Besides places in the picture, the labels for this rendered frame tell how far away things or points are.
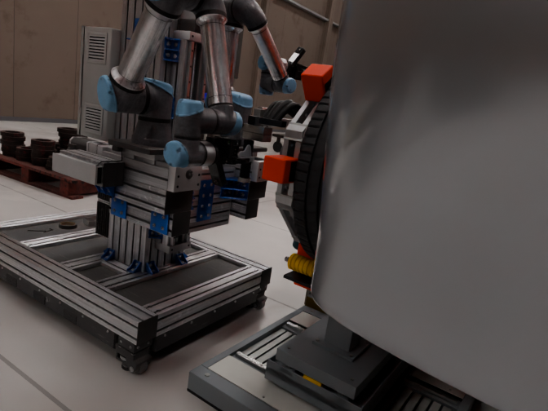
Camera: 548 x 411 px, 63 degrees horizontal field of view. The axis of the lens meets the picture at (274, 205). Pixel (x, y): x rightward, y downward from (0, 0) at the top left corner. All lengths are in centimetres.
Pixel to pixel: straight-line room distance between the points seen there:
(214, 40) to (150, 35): 19
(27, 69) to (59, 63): 65
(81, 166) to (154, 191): 28
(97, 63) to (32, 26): 754
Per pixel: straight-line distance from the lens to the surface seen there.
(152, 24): 146
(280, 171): 125
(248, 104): 204
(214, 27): 145
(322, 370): 154
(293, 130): 133
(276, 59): 217
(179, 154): 127
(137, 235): 205
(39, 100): 972
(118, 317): 177
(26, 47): 957
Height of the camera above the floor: 104
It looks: 13 degrees down
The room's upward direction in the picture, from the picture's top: 8 degrees clockwise
